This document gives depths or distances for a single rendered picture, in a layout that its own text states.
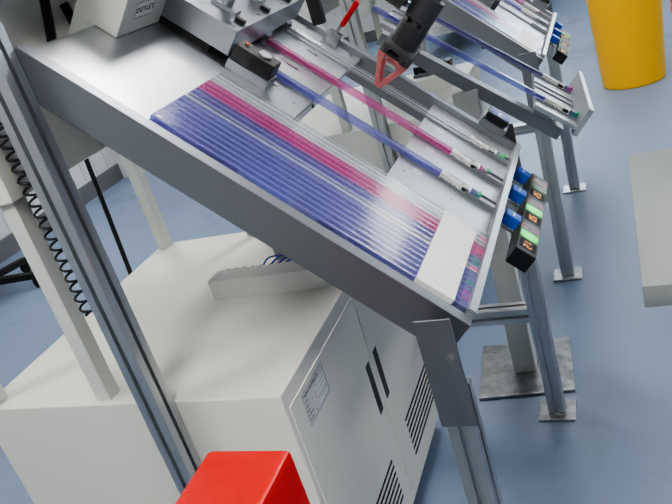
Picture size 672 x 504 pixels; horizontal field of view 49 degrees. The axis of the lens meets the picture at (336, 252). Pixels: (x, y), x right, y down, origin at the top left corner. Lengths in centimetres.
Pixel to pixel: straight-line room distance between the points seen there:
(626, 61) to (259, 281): 327
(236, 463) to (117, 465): 68
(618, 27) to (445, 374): 355
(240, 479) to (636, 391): 141
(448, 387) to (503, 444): 93
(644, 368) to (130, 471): 132
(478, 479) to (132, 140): 67
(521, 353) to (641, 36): 266
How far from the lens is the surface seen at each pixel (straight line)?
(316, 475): 126
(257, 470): 76
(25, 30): 133
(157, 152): 103
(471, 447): 106
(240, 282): 150
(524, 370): 211
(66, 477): 155
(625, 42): 440
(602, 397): 201
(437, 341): 95
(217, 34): 130
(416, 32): 145
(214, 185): 100
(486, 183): 139
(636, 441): 188
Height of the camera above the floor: 123
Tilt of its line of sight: 23 degrees down
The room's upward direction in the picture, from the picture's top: 18 degrees counter-clockwise
